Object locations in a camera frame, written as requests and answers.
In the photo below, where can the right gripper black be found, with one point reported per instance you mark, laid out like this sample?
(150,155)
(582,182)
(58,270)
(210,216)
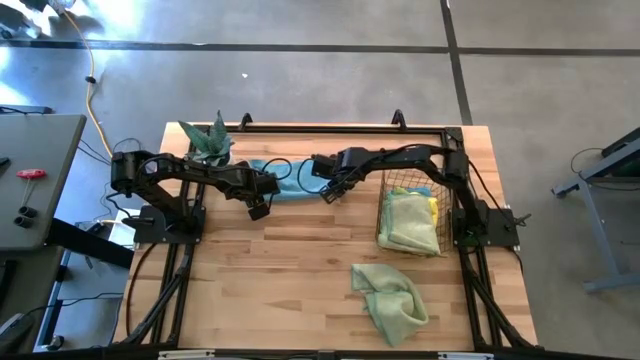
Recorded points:
(347,165)

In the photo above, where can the black cylinder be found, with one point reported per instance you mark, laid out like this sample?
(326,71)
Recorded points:
(28,212)
(23,222)

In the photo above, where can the black aluminium table frame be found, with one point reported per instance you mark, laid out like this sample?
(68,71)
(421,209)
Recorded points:
(300,128)

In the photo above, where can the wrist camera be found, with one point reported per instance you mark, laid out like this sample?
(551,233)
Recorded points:
(324,166)
(259,210)

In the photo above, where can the silver frame bracket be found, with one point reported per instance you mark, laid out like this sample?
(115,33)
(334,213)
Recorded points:
(465,356)
(187,354)

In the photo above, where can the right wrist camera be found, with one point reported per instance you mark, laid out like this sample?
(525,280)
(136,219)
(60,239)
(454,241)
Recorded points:
(324,166)

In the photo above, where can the grey side table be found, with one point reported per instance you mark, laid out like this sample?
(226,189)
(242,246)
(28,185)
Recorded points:
(40,165)

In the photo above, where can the black flat bar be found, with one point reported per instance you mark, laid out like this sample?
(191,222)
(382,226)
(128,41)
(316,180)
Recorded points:
(90,242)

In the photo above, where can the artificial green succulent plant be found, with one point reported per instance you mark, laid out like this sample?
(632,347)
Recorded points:
(210,140)

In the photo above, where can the pale green microfiber towel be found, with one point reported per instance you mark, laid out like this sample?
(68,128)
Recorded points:
(410,220)
(392,300)

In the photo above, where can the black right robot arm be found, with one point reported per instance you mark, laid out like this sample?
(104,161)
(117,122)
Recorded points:
(425,155)

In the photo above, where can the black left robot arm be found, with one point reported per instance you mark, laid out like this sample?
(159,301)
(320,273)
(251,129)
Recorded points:
(150,170)

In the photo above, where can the grey metal stand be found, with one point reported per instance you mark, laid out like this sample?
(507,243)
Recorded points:
(607,250)

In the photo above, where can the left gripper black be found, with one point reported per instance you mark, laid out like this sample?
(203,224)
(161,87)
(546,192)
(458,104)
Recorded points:
(255,185)

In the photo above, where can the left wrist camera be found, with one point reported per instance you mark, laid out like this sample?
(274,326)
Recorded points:
(259,210)

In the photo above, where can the yellow microfiber towel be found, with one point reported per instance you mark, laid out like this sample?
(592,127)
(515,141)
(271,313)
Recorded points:
(434,210)

